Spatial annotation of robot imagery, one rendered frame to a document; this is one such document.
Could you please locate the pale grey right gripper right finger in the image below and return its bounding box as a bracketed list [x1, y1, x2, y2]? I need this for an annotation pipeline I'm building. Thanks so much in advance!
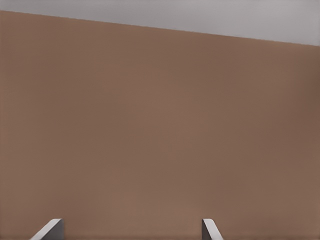
[201, 218, 224, 240]

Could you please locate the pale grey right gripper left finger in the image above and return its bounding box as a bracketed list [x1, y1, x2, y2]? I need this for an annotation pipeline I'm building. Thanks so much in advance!
[30, 217, 64, 240]

